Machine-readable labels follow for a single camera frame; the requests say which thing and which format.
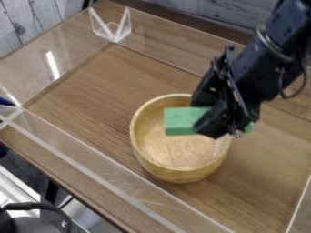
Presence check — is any clear acrylic tray enclosure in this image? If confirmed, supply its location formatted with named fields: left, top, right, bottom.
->
left=0, top=4, right=311, bottom=233

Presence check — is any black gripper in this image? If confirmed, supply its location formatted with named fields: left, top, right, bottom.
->
left=190, top=24, right=304, bottom=139

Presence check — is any green rectangular block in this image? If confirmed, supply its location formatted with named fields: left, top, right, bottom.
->
left=162, top=106, right=254, bottom=137

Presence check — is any brown wooden bowl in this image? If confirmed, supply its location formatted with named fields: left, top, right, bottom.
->
left=127, top=94, right=232, bottom=183

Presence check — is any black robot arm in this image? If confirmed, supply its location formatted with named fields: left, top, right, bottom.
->
left=190, top=0, right=311, bottom=139

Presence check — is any black cable loop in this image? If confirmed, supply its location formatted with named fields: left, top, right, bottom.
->
left=0, top=201, right=73, bottom=233

